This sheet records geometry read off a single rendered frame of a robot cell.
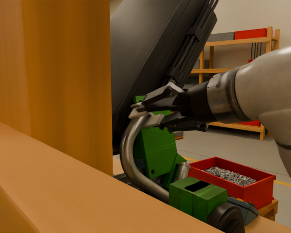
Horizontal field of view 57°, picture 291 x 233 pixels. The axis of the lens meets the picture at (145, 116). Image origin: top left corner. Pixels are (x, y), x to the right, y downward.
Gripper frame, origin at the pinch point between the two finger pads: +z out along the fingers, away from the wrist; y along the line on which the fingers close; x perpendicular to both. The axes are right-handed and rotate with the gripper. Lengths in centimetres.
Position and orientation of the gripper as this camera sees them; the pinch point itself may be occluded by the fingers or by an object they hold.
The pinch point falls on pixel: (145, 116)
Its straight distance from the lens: 62.8
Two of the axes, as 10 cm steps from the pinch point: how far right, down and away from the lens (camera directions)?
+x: -4.2, 7.6, -5.0
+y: -6.4, -6.4, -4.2
